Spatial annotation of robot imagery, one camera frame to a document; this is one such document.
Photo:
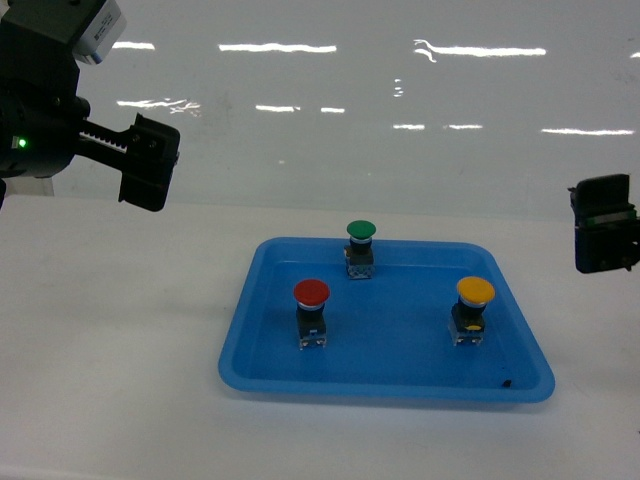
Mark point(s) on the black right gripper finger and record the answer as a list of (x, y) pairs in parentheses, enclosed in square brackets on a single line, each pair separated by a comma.
[(606, 224)]

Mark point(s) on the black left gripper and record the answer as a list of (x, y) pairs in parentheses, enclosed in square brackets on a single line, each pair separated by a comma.
[(44, 123)]

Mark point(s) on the yellow mushroom push button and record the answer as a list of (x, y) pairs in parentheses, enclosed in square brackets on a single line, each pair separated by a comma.
[(467, 324)]

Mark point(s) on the red mushroom push button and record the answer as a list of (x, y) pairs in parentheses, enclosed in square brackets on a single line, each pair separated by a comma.
[(311, 296)]

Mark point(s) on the green mushroom push button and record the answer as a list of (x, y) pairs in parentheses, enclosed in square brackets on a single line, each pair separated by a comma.
[(358, 253)]

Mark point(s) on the blue plastic tray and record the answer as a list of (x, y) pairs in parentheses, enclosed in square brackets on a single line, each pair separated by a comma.
[(387, 336)]

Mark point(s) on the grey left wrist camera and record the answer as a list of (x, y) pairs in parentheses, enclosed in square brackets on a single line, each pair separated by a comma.
[(85, 29)]

